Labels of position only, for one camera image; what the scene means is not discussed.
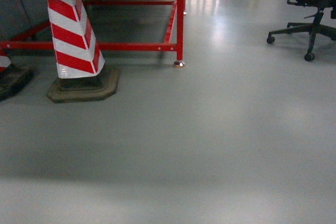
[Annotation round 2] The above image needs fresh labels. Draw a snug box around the red metal frame table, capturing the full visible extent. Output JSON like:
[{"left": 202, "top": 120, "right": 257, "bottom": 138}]
[{"left": 1, "top": 0, "right": 185, "bottom": 68}]

